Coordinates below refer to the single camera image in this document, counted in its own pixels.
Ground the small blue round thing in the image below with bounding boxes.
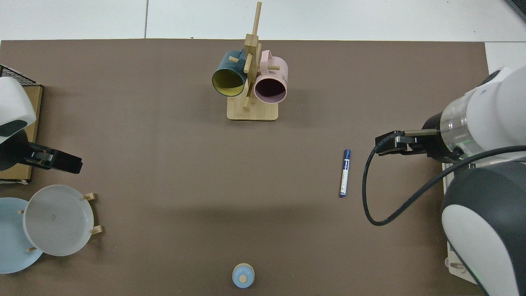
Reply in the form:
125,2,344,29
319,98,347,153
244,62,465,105
232,263,256,289

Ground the brown table cloth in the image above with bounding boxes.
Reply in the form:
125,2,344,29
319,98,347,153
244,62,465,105
0,39,496,296

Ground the blue and white marker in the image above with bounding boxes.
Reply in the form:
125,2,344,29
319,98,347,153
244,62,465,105
339,149,351,198

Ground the wire basket with wooden floor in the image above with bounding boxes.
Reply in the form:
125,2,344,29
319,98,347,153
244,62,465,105
0,65,44,185

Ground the wooden plate rack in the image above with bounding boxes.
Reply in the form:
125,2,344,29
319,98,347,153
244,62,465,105
18,192,103,252

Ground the dark grey device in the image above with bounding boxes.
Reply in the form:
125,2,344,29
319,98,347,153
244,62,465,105
505,0,526,21

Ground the pale toaster oven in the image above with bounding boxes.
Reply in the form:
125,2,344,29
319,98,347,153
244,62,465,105
442,162,479,285

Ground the pink cup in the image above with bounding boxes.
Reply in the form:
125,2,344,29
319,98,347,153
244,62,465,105
254,50,289,104

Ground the grey plate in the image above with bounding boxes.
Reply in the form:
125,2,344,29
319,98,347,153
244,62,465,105
23,185,95,257

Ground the light blue plate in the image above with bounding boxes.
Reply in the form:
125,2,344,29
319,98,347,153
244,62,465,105
0,197,44,274

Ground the wooden cup stand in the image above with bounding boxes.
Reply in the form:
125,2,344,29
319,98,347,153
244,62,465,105
227,2,280,121

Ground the teal cup with yellow inside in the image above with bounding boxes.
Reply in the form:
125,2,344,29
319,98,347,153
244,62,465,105
212,49,248,97

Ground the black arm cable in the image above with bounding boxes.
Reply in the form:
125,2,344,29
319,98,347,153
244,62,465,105
362,129,526,227

